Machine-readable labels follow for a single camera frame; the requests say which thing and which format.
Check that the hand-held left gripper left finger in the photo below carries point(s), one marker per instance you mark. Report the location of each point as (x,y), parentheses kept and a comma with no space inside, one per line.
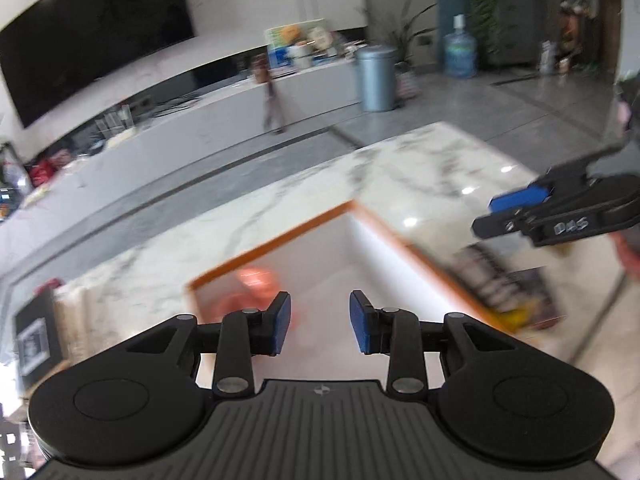
(282,322)

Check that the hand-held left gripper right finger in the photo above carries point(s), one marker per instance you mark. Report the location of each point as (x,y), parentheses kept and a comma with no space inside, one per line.
(359,322)

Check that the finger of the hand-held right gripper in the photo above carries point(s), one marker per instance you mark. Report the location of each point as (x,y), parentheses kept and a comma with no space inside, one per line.
(520,199)
(565,227)

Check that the white box with orange rim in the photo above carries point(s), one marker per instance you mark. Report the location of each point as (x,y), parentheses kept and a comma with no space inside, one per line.
(380,280)

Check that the yellow round disc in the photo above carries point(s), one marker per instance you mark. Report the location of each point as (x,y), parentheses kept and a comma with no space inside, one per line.
(515,320)

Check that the pink plastic bag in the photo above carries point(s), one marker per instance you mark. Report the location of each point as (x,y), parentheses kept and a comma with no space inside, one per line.
(255,290)

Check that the wooden door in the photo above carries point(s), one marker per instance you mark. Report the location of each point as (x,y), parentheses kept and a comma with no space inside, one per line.
(610,25)

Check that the grey cabinet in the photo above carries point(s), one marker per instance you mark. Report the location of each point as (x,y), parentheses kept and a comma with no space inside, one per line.
(520,25)

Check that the blue water jug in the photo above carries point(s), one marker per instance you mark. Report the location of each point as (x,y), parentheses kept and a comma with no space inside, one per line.
(460,55)

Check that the grey trash can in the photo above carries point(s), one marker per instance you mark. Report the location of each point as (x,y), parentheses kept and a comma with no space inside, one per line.
(376,80)

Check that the potted green plant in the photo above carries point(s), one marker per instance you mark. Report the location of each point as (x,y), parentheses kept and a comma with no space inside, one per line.
(400,35)

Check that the long white television console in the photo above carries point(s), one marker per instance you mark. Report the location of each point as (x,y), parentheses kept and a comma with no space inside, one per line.
(210,125)

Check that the brown bottle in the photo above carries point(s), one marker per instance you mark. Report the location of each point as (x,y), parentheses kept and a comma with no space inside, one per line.
(260,70)

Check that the clear acrylic holder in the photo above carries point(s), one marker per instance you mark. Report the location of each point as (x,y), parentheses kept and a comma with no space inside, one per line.
(114,121)

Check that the colourful printed box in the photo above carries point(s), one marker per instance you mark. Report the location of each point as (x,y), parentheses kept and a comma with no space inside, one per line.
(295,40)

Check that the red bag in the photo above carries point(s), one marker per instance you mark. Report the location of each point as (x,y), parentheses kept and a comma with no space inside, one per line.
(41,171)

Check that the black television screen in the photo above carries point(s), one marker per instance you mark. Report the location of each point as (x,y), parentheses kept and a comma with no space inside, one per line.
(90,25)

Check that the black picture frame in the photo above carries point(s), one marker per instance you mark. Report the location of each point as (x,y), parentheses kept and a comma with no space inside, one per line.
(37,340)

